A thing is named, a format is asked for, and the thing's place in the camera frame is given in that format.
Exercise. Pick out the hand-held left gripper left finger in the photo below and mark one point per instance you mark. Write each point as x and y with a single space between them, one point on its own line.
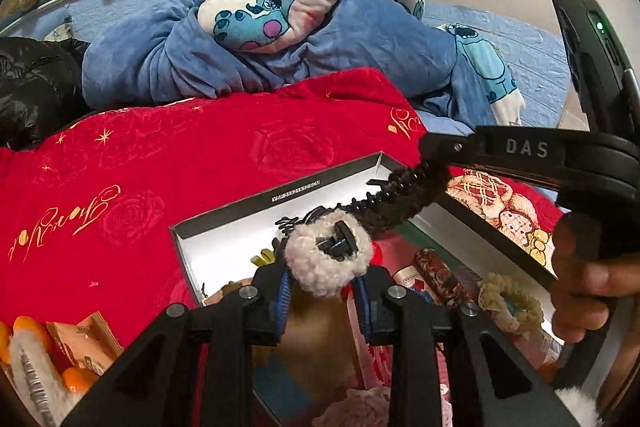
284 302

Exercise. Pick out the dark brown fuzzy hair claw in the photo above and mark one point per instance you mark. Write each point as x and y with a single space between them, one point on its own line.
400 202

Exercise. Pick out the monster printed cloth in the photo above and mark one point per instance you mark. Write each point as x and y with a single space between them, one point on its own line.
485 67

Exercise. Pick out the white fuzzy hair clip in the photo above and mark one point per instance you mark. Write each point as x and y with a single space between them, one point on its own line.
310 267

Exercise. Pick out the black hair claw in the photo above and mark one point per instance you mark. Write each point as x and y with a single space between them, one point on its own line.
286 227

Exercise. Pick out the person's right hand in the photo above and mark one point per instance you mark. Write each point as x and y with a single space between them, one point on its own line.
580 277

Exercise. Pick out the orange mandarin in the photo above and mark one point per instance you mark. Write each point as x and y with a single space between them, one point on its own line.
79 379
4 342
31 331

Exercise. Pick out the white fluffy item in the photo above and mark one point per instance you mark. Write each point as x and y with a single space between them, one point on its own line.
575 407

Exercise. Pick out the pink knitted scrunchie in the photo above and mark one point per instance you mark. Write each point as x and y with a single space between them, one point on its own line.
350 409

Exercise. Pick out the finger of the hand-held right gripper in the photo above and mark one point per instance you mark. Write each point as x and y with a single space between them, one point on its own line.
452 149
510 182

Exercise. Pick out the peach snack packet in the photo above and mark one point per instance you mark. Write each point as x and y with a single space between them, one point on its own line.
85 342

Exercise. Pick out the beige fur hair claw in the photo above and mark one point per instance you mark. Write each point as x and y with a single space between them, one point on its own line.
20 352

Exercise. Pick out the black puffer jacket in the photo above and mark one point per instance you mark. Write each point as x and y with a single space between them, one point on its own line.
35 92

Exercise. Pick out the yellow hair clip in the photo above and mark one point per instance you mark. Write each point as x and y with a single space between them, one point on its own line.
262 258

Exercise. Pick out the white red tube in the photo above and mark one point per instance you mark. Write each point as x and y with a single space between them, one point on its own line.
406 281

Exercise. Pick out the blue fleece blanket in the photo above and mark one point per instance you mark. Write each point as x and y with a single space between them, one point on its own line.
350 42

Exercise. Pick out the red embroidered blanket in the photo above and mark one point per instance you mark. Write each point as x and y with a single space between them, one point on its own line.
150 157

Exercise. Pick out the cream knitted scrunchie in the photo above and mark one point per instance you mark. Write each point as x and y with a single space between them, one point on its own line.
492 294

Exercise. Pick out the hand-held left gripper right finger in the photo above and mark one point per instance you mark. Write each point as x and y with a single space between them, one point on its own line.
361 307

